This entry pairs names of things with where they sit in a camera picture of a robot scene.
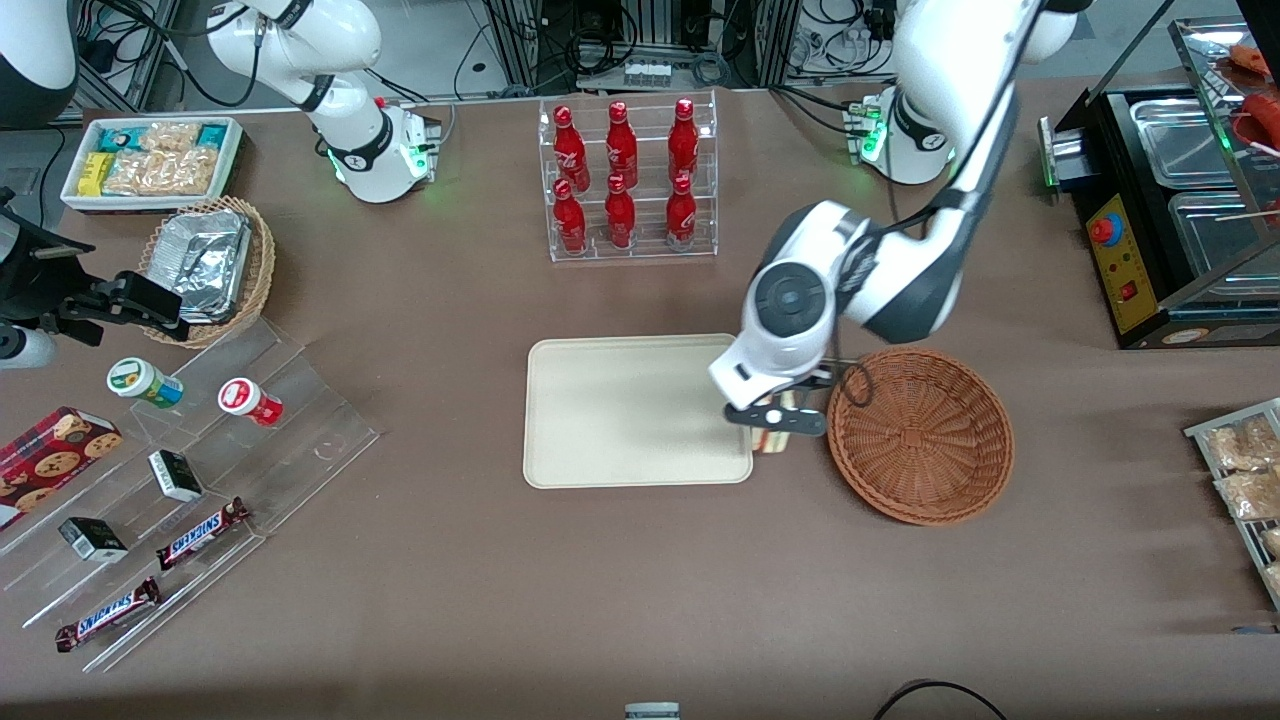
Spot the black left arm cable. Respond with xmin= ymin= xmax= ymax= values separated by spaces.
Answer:
xmin=838 ymin=0 xmax=1046 ymax=408

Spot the round brown wicker basket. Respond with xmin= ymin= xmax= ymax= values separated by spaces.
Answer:
xmin=826 ymin=346 xmax=1015 ymax=527

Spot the steel warmer pan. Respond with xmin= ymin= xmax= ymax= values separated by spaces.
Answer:
xmin=1130 ymin=98 xmax=1247 ymax=190
xmin=1168 ymin=190 xmax=1280 ymax=283

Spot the clear acrylic stepped stand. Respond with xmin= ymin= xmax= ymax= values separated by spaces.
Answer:
xmin=0 ymin=315 xmax=381 ymax=673

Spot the black food warmer appliance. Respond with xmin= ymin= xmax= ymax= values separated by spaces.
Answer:
xmin=1038 ymin=18 xmax=1280 ymax=351

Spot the clear cracker bag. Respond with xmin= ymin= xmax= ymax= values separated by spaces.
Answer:
xmin=102 ymin=150 xmax=220 ymax=198
xmin=140 ymin=121 xmax=204 ymax=157

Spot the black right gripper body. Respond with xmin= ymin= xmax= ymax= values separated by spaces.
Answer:
xmin=0 ymin=190 xmax=99 ymax=336

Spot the oval tan wicker basket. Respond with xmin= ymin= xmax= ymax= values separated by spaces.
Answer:
xmin=138 ymin=196 xmax=277 ymax=350

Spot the black table cable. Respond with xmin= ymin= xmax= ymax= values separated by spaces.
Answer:
xmin=872 ymin=680 xmax=1009 ymax=720

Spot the clear pastry bag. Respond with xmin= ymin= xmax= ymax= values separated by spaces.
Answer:
xmin=1215 ymin=468 xmax=1280 ymax=522
xmin=1203 ymin=415 xmax=1280 ymax=473

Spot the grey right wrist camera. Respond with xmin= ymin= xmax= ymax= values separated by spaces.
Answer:
xmin=0 ymin=326 xmax=59 ymax=372

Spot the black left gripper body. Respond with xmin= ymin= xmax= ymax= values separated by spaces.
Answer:
xmin=783 ymin=363 xmax=838 ymax=398

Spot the clear acrylic bottle rack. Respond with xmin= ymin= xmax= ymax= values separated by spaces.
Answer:
xmin=537 ymin=88 xmax=719 ymax=264

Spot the red drink bottle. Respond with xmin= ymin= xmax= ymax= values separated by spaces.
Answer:
xmin=552 ymin=179 xmax=589 ymax=254
xmin=665 ymin=173 xmax=698 ymax=246
xmin=604 ymin=174 xmax=638 ymax=249
xmin=552 ymin=105 xmax=591 ymax=193
xmin=605 ymin=100 xmax=639 ymax=189
xmin=668 ymin=97 xmax=700 ymax=184

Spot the small black box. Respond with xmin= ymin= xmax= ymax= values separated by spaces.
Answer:
xmin=148 ymin=450 xmax=204 ymax=503
xmin=58 ymin=517 xmax=129 ymax=563

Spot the grey wire tray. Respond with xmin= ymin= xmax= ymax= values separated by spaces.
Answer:
xmin=1184 ymin=397 xmax=1280 ymax=611

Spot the red plaid cookie box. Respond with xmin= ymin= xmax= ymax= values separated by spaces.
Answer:
xmin=0 ymin=406 xmax=124 ymax=533

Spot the Snickers chocolate bar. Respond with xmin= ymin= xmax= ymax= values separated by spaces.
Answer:
xmin=156 ymin=497 xmax=250 ymax=572
xmin=55 ymin=577 xmax=162 ymax=653

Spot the aluminium foil tray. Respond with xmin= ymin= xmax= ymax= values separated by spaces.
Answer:
xmin=150 ymin=209 xmax=253 ymax=324

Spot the cream plastic tray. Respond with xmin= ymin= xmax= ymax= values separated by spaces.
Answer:
xmin=523 ymin=333 xmax=754 ymax=490

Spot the red lid snack cup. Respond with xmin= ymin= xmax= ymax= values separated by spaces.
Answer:
xmin=218 ymin=377 xmax=284 ymax=428

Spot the white plastic snack bin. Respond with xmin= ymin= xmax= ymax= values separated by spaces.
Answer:
xmin=60 ymin=116 xmax=245 ymax=215

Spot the aluminium equipment rack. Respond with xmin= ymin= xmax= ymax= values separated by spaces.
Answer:
xmin=480 ymin=0 xmax=801 ymax=93

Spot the triangular sandwich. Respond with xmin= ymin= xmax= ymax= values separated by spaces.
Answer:
xmin=750 ymin=392 xmax=799 ymax=457

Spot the green lid snack cup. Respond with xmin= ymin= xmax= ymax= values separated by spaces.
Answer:
xmin=107 ymin=357 xmax=185 ymax=410

